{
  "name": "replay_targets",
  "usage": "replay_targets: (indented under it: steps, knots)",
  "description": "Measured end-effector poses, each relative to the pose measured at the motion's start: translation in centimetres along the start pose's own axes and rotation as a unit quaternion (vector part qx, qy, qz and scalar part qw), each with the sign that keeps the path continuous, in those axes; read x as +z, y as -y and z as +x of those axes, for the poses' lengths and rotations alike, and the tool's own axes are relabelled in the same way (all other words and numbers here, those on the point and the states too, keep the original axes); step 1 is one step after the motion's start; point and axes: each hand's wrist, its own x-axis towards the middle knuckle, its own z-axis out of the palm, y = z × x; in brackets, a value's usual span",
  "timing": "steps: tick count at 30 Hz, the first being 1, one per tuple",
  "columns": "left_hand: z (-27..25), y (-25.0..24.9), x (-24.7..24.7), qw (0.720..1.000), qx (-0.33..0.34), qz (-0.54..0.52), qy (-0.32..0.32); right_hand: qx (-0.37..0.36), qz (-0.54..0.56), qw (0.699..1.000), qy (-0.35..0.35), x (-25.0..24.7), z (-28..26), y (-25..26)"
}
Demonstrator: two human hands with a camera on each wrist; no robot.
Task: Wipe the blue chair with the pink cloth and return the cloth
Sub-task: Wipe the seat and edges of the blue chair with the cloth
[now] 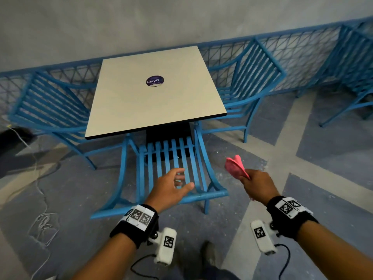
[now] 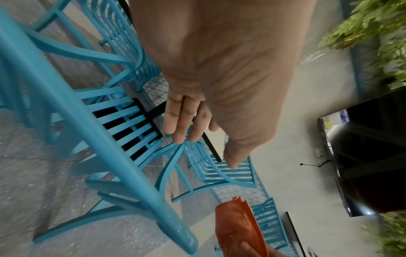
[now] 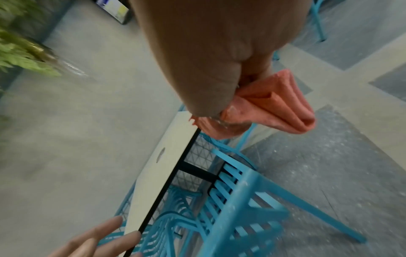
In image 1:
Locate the round purple sticker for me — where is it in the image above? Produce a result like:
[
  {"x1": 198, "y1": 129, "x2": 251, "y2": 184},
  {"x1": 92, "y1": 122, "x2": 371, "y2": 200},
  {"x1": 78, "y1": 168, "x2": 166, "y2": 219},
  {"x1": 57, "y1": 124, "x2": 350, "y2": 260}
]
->
[{"x1": 146, "y1": 75, "x2": 164, "y2": 87}]

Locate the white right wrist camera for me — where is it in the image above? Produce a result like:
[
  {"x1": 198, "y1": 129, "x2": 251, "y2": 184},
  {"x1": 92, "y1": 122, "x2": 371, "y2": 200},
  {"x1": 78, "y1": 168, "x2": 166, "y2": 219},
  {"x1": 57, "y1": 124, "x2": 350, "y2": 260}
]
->
[{"x1": 250, "y1": 220, "x2": 277, "y2": 256}]

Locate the person's right hand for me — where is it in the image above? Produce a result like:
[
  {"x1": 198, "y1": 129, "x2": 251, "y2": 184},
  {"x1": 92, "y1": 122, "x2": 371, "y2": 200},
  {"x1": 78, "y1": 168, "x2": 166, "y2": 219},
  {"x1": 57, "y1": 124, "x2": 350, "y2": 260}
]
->
[{"x1": 239, "y1": 169, "x2": 281, "y2": 206}]

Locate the black right wrist strap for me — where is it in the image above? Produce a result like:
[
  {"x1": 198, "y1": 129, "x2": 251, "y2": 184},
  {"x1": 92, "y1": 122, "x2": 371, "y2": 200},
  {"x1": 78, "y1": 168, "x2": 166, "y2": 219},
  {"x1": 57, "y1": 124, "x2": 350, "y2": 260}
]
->
[{"x1": 266, "y1": 196, "x2": 319, "y2": 241}]

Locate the black camera cable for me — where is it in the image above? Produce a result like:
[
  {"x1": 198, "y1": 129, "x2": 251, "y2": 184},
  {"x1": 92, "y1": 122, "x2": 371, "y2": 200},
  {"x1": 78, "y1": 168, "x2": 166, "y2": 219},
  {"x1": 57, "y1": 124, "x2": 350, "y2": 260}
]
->
[
  {"x1": 274, "y1": 244, "x2": 291, "y2": 280},
  {"x1": 130, "y1": 254, "x2": 160, "y2": 280}
]

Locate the black left wrist strap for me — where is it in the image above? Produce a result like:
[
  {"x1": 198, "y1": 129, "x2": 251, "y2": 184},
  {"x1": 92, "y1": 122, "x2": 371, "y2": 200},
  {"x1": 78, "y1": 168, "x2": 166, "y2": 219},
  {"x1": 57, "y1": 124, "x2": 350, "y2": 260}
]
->
[{"x1": 110, "y1": 204, "x2": 159, "y2": 249}]

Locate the black table pedestal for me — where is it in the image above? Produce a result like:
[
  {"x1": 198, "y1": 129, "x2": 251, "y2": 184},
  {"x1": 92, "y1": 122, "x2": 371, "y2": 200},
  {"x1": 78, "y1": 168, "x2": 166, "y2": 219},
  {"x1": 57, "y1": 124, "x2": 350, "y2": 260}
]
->
[{"x1": 146, "y1": 122, "x2": 193, "y2": 161}]

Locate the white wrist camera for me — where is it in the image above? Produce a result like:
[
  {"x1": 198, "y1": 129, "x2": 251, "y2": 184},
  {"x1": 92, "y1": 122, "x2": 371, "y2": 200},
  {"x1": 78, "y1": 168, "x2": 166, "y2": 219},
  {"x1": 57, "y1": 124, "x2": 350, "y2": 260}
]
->
[
  {"x1": 147, "y1": 227, "x2": 177, "y2": 266},
  {"x1": 250, "y1": 220, "x2": 277, "y2": 256}
]

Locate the black right camera cable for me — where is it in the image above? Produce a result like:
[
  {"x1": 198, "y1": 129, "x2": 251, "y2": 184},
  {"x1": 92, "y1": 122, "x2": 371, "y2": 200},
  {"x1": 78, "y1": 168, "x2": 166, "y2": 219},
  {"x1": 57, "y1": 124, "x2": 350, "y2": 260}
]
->
[{"x1": 274, "y1": 244, "x2": 291, "y2": 280}]

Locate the person's right forearm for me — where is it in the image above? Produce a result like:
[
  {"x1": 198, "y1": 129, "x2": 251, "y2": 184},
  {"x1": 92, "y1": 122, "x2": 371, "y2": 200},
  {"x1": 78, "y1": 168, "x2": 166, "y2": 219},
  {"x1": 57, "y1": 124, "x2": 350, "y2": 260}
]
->
[{"x1": 296, "y1": 220, "x2": 373, "y2": 280}]

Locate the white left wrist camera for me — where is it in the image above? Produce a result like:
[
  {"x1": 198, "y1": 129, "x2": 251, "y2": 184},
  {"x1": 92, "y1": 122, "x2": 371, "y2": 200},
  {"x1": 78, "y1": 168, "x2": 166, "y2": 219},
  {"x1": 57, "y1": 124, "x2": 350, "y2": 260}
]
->
[{"x1": 147, "y1": 227, "x2": 177, "y2": 266}]

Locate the person's left hand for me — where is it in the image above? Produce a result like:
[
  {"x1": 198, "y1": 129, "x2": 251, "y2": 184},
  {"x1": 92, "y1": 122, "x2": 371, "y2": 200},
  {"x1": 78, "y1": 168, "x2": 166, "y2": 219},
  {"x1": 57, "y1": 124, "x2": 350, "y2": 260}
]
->
[{"x1": 144, "y1": 168, "x2": 195, "y2": 214}]

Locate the blue slatted metal chair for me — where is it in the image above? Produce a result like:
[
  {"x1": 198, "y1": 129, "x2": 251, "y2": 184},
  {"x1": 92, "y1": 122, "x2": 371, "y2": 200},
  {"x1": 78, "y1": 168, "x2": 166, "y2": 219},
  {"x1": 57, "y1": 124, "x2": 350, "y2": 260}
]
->
[
  {"x1": 296, "y1": 20, "x2": 373, "y2": 128},
  {"x1": 90, "y1": 122, "x2": 229, "y2": 220},
  {"x1": 8, "y1": 71, "x2": 130, "y2": 170},
  {"x1": 195, "y1": 38, "x2": 287, "y2": 143}
]

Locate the thin white cable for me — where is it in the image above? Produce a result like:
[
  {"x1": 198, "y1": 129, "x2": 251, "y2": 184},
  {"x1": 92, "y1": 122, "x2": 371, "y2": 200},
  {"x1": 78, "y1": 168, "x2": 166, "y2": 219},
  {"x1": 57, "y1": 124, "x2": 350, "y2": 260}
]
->
[{"x1": 5, "y1": 125, "x2": 60, "y2": 280}]

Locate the person's grey shoe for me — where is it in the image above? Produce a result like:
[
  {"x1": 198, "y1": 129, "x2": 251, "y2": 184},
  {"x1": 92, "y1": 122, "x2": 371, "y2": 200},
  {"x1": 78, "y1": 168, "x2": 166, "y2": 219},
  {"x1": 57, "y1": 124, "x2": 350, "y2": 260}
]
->
[{"x1": 201, "y1": 241, "x2": 224, "y2": 269}]

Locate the person's dark trouser leg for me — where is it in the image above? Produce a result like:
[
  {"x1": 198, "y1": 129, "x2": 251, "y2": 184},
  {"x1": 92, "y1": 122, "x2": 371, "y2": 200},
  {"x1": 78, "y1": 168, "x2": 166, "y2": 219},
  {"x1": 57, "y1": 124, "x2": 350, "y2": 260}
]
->
[{"x1": 200, "y1": 266, "x2": 241, "y2": 280}]

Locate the pink cloth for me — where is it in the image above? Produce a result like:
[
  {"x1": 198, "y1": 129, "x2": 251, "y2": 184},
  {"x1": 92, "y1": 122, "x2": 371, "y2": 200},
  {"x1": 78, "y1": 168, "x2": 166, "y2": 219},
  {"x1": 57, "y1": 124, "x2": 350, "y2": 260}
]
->
[{"x1": 224, "y1": 155, "x2": 251, "y2": 180}]

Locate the person's left forearm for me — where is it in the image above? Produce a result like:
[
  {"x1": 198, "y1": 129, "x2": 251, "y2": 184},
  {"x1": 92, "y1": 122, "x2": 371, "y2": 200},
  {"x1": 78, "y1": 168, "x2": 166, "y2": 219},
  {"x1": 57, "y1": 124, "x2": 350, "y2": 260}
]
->
[{"x1": 71, "y1": 233, "x2": 137, "y2": 280}]

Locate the black wrist strap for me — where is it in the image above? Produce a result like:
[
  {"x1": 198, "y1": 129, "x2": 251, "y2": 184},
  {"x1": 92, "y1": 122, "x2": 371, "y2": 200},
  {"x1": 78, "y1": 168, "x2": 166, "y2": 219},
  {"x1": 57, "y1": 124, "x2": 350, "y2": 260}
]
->
[
  {"x1": 266, "y1": 196, "x2": 319, "y2": 241},
  {"x1": 110, "y1": 204, "x2": 159, "y2": 249}
]

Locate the black left camera cable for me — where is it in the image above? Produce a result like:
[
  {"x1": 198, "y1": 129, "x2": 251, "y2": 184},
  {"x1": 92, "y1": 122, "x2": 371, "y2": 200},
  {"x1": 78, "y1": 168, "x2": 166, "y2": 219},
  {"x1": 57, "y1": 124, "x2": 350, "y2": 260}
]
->
[{"x1": 130, "y1": 254, "x2": 160, "y2": 280}]

